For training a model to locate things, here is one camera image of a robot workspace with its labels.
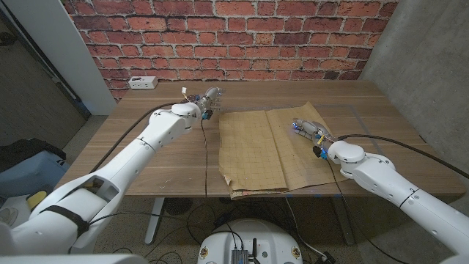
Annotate blue bag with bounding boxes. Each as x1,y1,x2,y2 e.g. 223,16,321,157
0,150,70,201

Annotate yellow and black gloves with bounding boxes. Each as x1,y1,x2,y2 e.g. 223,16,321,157
25,188,49,213

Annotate small grey electronics box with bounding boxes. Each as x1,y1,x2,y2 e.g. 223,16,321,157
230,248,250,264

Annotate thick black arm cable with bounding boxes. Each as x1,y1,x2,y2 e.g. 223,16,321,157
89,102,184,174
337,133,469,180

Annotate red brick print backdrop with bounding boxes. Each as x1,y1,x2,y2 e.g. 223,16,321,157
60,0,399,102

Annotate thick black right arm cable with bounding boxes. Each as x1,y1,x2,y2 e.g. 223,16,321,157
337,133,469,180

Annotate white table leg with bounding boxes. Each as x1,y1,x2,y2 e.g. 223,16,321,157
144,197,166,245

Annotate black round floor disc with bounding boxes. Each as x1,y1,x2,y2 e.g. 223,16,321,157
163,197,194,216

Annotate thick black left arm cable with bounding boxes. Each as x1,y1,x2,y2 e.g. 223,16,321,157
89,102,184,174

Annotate white power strip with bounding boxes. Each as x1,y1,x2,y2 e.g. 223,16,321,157
128,76,159,90

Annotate thin black left wrist cable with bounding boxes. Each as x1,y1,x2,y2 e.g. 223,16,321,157
200,117,209,199

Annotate grey sneaker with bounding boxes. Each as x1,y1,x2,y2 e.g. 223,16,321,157
0,208,18,229

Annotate white floor cable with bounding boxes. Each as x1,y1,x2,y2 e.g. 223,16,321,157
284,197,327,260

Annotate grey table leg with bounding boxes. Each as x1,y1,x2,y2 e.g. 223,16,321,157
331,197,356,246

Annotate tan patterned cloth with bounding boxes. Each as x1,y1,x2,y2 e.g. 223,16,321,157
218,101,349,201

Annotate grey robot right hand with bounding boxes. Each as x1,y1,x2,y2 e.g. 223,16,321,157
291,117,336,148

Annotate black bag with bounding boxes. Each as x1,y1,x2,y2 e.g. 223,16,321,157
0,138,67,173

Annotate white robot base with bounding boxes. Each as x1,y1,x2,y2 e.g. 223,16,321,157
196,219,304,264

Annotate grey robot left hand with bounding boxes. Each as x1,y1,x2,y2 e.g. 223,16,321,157
190,87,225,120

